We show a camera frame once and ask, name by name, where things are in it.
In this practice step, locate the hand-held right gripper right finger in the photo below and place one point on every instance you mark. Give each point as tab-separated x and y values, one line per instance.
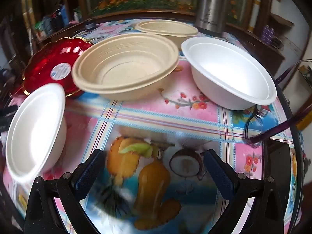
219	175

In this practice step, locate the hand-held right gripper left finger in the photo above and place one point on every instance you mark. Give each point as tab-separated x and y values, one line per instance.
87	173

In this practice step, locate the white foam bowl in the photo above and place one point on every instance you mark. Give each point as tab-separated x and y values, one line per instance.
34	131
226	78

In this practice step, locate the beige paper bowl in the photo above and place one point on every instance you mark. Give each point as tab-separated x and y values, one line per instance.
126	78
168	29

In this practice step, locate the red gold-rimmed scalloped plate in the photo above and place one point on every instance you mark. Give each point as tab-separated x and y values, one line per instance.
46	61

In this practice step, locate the purple eyeglasses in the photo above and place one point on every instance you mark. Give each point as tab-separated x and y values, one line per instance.
258	138

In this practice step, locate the black flat rectangular object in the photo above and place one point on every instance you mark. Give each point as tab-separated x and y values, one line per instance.
279	175

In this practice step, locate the fruit print tablecloth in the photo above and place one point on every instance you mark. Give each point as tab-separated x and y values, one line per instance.
170	124

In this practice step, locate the small black round object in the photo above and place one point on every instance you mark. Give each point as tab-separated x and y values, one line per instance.
89	25

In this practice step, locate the purple bottle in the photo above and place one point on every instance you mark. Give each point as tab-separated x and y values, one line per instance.
272	33
265	33

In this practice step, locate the small white bottle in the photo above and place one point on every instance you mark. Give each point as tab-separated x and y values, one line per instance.
76	17

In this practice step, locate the blue bottle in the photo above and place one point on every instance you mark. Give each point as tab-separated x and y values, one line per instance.
63	13

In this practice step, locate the stainless steel thermos flask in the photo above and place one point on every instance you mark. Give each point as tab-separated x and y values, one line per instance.
212	9

